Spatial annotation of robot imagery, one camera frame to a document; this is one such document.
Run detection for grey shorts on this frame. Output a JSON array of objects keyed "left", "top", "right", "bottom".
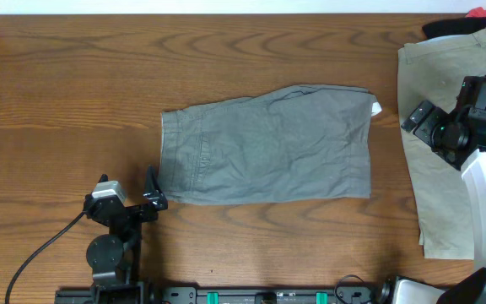
[{"left": 159, "top": 84, "right": 381, "bottom": 205}]

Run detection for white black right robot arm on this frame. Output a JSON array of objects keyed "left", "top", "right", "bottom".
[{"left": 381, "top": 100, "right": 486, "bottom": 304}]

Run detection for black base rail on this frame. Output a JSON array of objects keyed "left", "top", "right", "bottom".
[{"left": 54, "top": 276, "right": 394, "bottom": 304}]

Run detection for beige khaki shorts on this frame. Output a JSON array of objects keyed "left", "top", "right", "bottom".
[{"left": 397, "top": 30, "right": 486, "bottom": 259}]

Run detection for black left camera cable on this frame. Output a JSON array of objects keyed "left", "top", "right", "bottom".
[{"left": 4, "top": 210, "right": 88, "bottom": 304}]

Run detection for black garment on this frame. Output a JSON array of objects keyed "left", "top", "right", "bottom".
[{"left": 422, "top": 17, "right": 486, "bottom": 39}]

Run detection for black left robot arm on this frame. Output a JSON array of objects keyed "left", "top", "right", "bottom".
[{"left": 84, "top": 166, "right": 168, "bottom": 287}]

